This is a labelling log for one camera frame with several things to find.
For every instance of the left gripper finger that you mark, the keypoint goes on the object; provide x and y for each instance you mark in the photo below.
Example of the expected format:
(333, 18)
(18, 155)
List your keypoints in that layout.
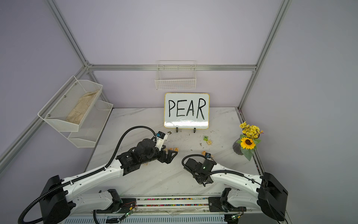
(164, 149)
(170, 155)

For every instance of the white mesh shelf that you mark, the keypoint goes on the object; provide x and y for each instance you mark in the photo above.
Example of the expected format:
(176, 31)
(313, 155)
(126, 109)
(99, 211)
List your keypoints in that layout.
(58, 108)
(92, 127)

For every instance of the yellow flower bouquet pot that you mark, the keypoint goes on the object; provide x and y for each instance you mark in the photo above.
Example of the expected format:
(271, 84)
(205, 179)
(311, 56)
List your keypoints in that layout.
(247, 143)

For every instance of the white PEAR whiteboard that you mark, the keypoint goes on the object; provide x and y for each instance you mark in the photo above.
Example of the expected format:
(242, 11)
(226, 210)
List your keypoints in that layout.
(187, 110)

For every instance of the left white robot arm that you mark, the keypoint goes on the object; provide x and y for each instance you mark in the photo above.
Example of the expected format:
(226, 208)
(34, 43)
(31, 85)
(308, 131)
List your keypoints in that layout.
(57, 198)

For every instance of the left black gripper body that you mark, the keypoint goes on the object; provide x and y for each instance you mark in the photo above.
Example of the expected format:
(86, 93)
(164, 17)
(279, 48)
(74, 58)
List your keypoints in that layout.
(155, 155)

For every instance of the white wire wall basket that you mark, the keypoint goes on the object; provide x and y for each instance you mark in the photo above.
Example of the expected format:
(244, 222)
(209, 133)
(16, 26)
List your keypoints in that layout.
(176, 75)

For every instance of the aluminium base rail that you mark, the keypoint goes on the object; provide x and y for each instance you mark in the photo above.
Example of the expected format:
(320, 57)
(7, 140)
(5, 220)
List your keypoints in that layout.
(109, 202)

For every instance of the beige cloth in shelf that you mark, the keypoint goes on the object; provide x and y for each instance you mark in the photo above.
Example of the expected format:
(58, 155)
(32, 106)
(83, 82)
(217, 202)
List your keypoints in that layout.
(78, 112)

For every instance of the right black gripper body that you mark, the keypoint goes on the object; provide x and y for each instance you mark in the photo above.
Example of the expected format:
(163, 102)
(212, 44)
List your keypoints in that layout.
(201, 178)

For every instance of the white mesh lower shelf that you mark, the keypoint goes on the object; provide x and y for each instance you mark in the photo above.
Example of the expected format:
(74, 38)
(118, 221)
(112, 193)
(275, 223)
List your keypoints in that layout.
(92, 127)

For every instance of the white mesh upper shelf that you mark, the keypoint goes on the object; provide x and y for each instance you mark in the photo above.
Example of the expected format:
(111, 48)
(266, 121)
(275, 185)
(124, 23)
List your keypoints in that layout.
(58, 108)

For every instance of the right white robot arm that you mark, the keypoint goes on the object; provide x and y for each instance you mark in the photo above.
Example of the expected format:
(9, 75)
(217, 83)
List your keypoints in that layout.
(246, 187)

